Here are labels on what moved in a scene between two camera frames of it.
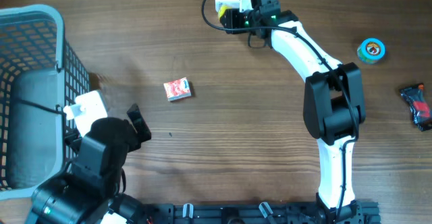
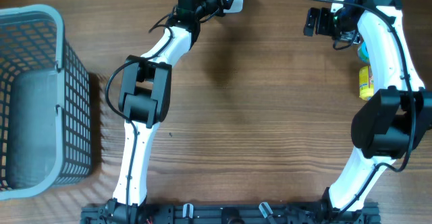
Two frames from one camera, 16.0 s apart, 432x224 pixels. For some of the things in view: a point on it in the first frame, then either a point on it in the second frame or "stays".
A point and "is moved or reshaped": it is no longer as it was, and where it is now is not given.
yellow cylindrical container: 221,11 is moved or reshaped
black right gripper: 232,22 -> 322,15
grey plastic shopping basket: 40,73 stays
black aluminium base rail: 370,213 stays
